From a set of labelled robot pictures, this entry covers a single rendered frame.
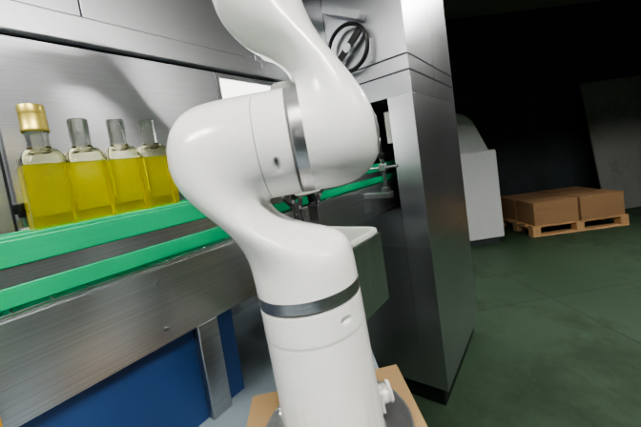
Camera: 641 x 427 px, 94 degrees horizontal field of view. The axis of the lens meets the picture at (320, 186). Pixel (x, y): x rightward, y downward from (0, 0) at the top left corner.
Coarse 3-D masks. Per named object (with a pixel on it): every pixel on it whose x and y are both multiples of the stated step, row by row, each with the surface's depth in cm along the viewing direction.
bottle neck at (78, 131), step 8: (72, 120) 52; (80, 120) 52; (72, 128) 52; (80, 128) 52; (88, 128) 54; (72, 136) 52; (80, 136) 52; (88, 136) 53; (72, 144) 52; (80, 144) 52; (88, 144) 53
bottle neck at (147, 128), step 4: (140, 120) 61; (144, 120) 61; (148, 120) 61; (152, 120) 62; (140, 124) 61; (144, 124) 61; (148, 124) 61; (152, 124) 62; (140, 128) 61; (144, 128) 61; (148, 128) 61; (152, 128) 62; (140, 132) 61; (144, 132) 61; (148, 132) 61; (152, 132) 61; (144, 136) 61; (148, 136) 61; (152, 136) 61; (156, 136) 63; (144, 140) 61; (148, 140) 61; (152, 140) 61; (156, 140) 62
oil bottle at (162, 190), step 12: (144, 144) 61; (156, 144) 62; (144, 156) 59; (156, 156) 60; (144, 168) 59; (156, 168) 60; (156, 180) 60; (168, 180) 62; (156, 192) 60; (168, 192) 62; (156, 204) 60; (168, 204) 62
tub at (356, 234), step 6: (336, 228) 75; (342, 228) 73; (348, 228) 72; (354, 228) 71; (360, 228) 70; (366, 228) 69; (372, 228) 68; (348, 234) 72; (354, 234) 72; (360, 234) 71; (366, 234) 63; (372, 234) 65; (354, 240) 60; (360, 240) 61; (354, 246) 61
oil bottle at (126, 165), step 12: (120, 144) 57; (108, 156) 55; (120, 156) 56; (132, 156) 57; (120, 168) 55; (132, 168) 57; (120, 180) 55; (132, 180) 57; (144, 180) 58; (120, 192) 55; (132, 192) 57; (144, 192) 58; (120, 204) 55; (132, 204) 56; (144, 204) 58
